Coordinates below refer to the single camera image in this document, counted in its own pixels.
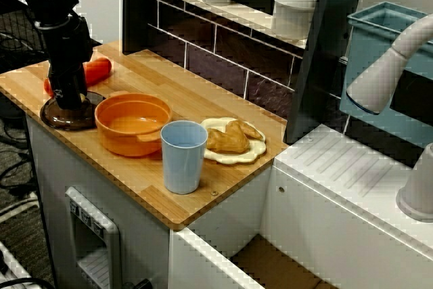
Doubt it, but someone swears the white toy kitchen cabinet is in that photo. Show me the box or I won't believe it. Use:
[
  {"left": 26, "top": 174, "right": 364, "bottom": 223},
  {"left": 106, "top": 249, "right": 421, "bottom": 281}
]
[{"left": 25, "top": 112, "right": 273, "bottom": 289}]

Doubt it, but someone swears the orange toy pot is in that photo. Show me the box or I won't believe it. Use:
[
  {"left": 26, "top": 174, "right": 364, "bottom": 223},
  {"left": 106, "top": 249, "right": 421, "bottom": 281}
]
[{"left": 94, "top": 91, "right": 173, "bottom": 158}]

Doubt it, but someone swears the teal plastic bin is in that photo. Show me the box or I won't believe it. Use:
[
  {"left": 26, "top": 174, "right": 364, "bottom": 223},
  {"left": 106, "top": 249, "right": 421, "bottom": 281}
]
[{"left": 339, "top": 1, "right": 433, "bottom": 150}]

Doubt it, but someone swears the dark gray upright post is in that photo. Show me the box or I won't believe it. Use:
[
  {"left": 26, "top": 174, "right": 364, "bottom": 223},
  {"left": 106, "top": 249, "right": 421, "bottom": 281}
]
[{"left": 286, "top": 0, "right": 369, "bottom": 144}]

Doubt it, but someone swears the brown lid with yellow knob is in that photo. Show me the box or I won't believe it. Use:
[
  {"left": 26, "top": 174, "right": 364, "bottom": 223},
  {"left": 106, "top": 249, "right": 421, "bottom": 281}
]
[{"left": 39, "top": 91, "right": 108, "bottom": 131}]

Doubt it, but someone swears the large white lidded jar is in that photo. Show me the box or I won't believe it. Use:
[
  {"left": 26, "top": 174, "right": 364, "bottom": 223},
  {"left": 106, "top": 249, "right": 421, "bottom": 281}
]
[{"left": 271, "top": 0, "right": 320, "bottom": 40}]

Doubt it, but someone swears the silver aluminium frame rail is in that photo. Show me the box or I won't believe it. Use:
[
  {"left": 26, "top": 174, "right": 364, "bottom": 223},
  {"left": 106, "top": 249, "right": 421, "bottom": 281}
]
[{"left": 0, "top": 240, "right": 33, "bottom": 289}]

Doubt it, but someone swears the white floor power cord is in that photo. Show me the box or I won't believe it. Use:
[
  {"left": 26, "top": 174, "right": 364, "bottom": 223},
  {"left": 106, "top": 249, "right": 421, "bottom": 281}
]
[{"left": 0, "top": 191, "right": 42, "bottom": 224}]

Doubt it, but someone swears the orange-red toy sausage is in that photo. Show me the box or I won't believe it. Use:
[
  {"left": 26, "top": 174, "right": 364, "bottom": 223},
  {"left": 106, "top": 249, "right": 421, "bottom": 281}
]
[{"left": 43, "top": 58, "right": 112, "bottom": 97}]

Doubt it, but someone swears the brown toy chicken wing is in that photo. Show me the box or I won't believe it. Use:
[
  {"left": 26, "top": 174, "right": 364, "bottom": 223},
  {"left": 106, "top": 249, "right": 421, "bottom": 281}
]
[{"left": 205, "top": 120, "right": 265, "bottom": 154}]

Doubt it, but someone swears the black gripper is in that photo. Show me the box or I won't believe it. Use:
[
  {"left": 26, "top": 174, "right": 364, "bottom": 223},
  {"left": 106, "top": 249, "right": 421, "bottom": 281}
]
[{"left": 35, "top": 16, "right": 95, "bottom": 110}]

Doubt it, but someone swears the cream flower-shaped plate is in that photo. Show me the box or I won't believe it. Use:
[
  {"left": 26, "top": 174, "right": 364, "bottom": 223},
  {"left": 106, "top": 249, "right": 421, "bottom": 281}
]
[{"left": 201, "top": 116, "right": 268, "bottom": 165}]

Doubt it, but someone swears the white toy sink unit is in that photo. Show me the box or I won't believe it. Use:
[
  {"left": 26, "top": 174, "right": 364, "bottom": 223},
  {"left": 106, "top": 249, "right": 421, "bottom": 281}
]
[{"left": 260, "top": 123, "right": 433, "bottom": 289}]

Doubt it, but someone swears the gray toy faucet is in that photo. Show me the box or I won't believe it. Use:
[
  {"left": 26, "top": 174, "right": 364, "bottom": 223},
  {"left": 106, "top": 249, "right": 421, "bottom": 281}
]
[{"left": 345, "top": 13, "right": 433, "bottom": 224}]

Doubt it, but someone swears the beige tiled shelf ledge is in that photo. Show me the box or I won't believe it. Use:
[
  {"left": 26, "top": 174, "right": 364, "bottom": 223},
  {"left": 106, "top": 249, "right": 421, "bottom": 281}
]
[{"left": 127, "top": 0, "right": 309, "bottom": 49}]

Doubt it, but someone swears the gray appliance door panel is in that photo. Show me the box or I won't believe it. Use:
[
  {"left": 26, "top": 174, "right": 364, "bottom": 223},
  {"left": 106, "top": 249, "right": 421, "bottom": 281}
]
[{"left": 64, "top": 185, "right": 122, "bottom": 289}]

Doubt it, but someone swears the dark tile backsplash panel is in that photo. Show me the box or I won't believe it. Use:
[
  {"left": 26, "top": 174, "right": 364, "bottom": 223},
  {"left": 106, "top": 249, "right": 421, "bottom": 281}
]
[{"left": 122, "top": 0, "right": 305, "bottom": 120}]

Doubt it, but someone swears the black cable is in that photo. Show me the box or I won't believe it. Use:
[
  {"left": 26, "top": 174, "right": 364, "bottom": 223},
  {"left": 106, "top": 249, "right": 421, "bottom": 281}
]
[{"left": 0, "top": 277, "right": 57, "bottom": 289}]

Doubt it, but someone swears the light blue plastic cup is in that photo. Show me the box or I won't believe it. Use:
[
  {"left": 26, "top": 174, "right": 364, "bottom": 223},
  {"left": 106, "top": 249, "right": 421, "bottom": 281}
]
[{"left": 160, "top": 120, "right": 208, "bottom": 195}]

